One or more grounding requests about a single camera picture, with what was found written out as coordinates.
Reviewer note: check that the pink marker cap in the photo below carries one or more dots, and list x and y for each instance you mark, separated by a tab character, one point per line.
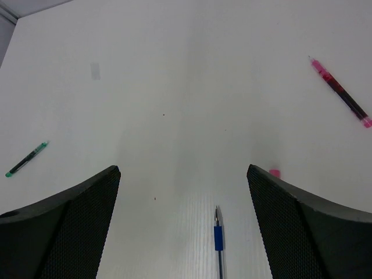
275	172

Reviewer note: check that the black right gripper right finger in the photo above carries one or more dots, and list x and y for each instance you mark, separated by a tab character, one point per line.
306	236

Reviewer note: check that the blue ballpoint pen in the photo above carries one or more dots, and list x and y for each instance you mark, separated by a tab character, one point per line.
219	242

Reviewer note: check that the red pink pen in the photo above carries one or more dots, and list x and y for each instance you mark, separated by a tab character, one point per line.
328	78

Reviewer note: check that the green pen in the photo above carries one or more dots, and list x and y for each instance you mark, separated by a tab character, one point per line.
27	159

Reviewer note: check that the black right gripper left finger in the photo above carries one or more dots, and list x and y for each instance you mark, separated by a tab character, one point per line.
62	236

